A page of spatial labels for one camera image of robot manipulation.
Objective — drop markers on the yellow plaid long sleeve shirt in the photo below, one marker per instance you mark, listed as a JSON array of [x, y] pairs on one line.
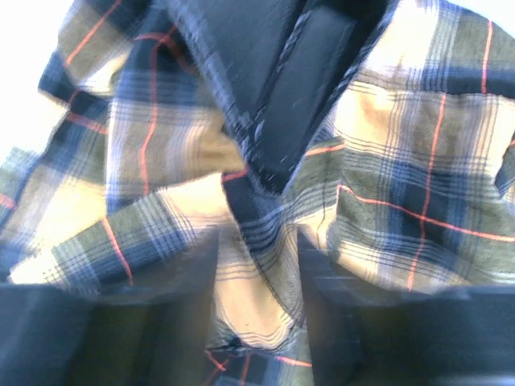
[[125, 159]]

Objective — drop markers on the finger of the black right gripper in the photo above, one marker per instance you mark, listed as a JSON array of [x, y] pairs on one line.
[[236, 44], [322, 54]]

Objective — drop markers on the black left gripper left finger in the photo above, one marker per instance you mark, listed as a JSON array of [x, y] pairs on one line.
[[151, 333]]

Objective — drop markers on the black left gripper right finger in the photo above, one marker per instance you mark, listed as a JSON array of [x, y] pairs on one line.
[[361, 334]]

